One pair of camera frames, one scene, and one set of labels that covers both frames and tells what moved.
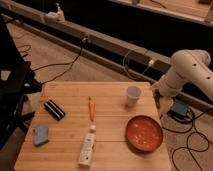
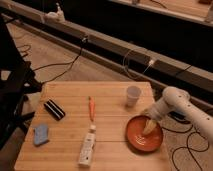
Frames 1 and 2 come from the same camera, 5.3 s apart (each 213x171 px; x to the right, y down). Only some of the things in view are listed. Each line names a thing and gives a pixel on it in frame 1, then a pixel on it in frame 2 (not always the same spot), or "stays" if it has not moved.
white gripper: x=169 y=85 → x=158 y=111
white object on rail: x=57 y=16 stays
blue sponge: x=41 y=134 stays
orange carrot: x=91 y=108 stays
